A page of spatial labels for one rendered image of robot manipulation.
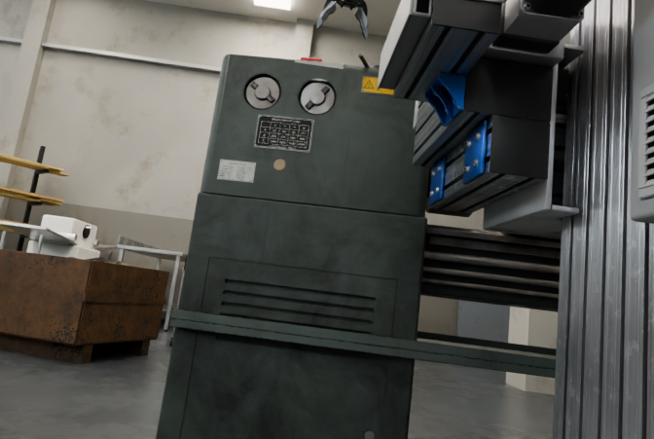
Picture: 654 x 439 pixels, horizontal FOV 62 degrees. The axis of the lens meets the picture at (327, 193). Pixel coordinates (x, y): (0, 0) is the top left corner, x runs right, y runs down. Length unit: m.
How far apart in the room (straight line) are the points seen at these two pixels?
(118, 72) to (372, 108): 8.90
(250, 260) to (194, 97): 8.42
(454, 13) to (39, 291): 3.78
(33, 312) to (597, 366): 3.81
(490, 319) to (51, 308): 6.79
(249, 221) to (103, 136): 8.55
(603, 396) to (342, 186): 0.82
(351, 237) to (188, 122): 8.35
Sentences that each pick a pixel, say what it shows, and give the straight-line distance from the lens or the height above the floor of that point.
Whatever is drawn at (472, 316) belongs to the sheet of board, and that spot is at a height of 0.62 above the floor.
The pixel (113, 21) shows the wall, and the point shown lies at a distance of 10.62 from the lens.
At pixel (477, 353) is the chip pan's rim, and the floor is 0.55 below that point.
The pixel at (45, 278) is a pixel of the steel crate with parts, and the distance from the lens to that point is 4.22.
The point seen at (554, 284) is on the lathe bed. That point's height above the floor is 0.74.
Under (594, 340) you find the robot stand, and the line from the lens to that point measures 0.84.
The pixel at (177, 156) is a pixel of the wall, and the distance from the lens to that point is 9.49.
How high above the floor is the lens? 0.64
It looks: 11 degrees up
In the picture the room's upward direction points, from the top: 7 degrees clockwise
